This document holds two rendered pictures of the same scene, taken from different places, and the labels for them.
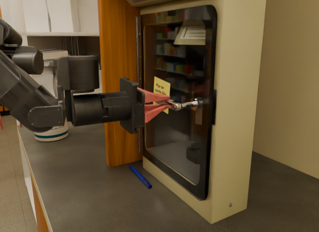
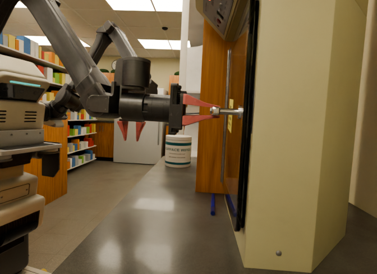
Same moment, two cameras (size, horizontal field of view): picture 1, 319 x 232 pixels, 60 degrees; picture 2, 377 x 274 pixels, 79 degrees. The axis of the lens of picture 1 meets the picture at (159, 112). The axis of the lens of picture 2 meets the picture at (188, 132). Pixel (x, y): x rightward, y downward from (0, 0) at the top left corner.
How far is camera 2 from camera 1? 0.31 m
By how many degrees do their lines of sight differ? 35
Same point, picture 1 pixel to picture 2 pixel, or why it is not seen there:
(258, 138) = not seen: outside the picture
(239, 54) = (289, 48)
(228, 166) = (273, 193)
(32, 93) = (93, 85)
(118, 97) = (161, 96)
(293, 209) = not seen: outside the picture
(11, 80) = (84, 74)
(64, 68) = (120, 68)
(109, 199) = (169, 211)
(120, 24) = (218, 60)
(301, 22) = not seen: outside the picture
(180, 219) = (212, 249)
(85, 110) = (127, 103)
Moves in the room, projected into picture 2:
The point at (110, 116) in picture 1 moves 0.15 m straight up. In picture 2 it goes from (149, 112) to (152, 35)
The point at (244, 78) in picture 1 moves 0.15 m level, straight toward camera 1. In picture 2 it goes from (300, 79) to (238, 61)
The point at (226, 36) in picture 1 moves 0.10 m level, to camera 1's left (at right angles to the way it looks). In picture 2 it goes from (267, 24) to (210, 35)
